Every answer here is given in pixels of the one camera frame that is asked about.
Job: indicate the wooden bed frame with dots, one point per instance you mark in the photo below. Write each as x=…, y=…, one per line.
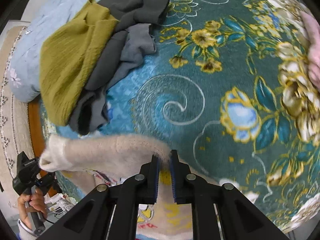
x=33, y=122

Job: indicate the teal floral blanket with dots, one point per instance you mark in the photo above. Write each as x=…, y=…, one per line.
x=180, y=80

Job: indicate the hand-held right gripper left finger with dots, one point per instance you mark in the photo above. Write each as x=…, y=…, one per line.
x=156, y=180

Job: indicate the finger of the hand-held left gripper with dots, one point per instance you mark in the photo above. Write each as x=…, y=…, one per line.
x=47, y=180

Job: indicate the person's left forearm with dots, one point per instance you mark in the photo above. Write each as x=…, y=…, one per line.
x=25, y=230

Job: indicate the olive yellow garment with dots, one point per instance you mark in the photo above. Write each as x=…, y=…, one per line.
x=65, y=62

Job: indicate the light blue quilt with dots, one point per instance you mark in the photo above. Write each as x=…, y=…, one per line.
x=47, y=20

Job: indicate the beige fuzzy sweater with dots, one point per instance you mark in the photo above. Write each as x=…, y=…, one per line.
x=100, y=155

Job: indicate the light grey garment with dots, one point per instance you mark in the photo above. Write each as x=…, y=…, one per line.
x=136, y=45

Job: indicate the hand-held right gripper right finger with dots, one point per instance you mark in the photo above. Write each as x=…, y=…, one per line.
x=173, y=182

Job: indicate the pink cloth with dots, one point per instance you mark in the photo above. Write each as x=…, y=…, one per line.
x=313, y=50

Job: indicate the person's left hand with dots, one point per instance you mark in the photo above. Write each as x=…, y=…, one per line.
x=35, y=202

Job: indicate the white plastic object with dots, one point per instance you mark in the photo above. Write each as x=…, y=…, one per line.
x=61, y=205

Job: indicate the dark grey garment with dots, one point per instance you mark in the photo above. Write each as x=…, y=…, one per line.
x=140, y=7

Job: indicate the beige lace cover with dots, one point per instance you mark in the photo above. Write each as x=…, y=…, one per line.
x=15, y=130

